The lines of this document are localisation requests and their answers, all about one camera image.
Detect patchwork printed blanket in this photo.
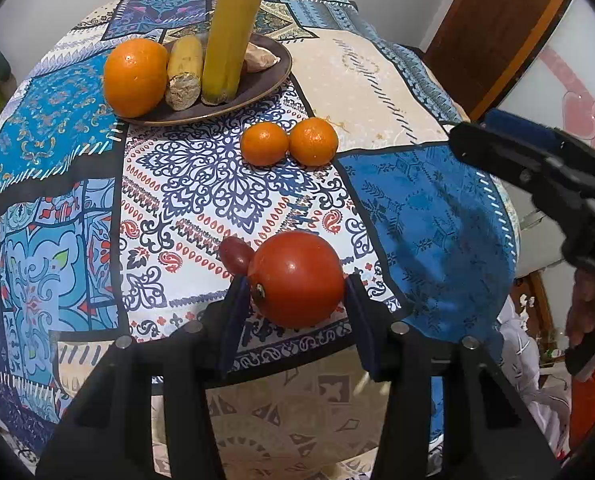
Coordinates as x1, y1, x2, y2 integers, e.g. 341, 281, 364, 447
0, 0, 521, 480

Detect long yellow sugarcane piece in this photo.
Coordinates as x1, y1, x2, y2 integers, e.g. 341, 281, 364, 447
201, 0, 265, 107

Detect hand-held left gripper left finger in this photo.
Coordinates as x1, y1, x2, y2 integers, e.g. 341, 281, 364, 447
36, 276, 253, 480

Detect red tomato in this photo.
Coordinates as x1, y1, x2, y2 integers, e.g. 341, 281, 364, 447
249, 231, 345, 328

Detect dark brown plate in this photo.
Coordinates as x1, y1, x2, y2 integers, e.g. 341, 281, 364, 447
120, 32, 293, 127

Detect person's right hand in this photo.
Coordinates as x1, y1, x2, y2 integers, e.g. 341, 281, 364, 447
566, 266, 595, 352

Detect small orange mandarin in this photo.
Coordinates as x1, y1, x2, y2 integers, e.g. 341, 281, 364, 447
288, 117, 339, 167
240, 122, 291, 167

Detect white cloth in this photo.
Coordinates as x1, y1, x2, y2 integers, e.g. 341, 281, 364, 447
497, 305, 574, 461

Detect large orange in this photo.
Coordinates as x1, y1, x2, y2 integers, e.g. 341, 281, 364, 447
102, 38, 171, 119

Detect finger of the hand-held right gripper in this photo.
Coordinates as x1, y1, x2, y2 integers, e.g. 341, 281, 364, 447
449, 121, 555, 194
480, 108, 585, 153

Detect wooden wardrobe door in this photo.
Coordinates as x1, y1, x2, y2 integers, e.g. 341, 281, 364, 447
425, 0, 577, 122

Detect small red grape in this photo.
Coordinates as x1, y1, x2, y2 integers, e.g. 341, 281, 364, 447
219, 236, 256, 277

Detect short yellow sugarcane piece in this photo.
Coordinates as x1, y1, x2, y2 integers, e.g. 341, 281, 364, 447
166, 35, 204, 112

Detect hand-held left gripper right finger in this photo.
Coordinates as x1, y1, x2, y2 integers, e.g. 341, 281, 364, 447
344, 271, 561, 480

